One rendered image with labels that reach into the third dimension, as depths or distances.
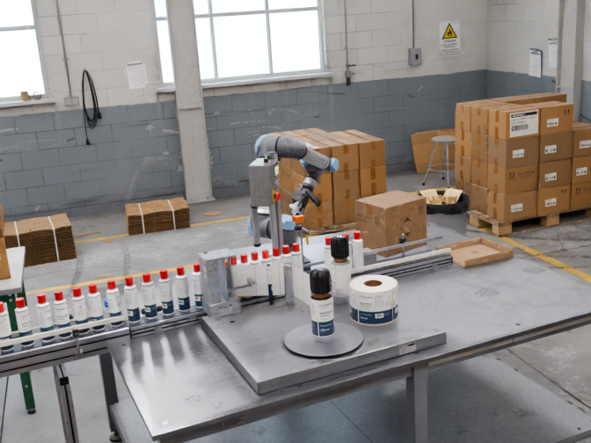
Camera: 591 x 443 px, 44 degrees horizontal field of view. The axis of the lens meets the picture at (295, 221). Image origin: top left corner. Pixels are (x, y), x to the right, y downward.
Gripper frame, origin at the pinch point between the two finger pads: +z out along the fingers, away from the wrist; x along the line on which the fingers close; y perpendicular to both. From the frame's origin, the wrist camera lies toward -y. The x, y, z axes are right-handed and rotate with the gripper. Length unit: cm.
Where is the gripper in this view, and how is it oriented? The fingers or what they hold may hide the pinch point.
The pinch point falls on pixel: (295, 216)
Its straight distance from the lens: 416.7
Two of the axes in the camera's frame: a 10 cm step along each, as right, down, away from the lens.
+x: -1.7, -4.6, -8.7
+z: -4.4, 8.3, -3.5
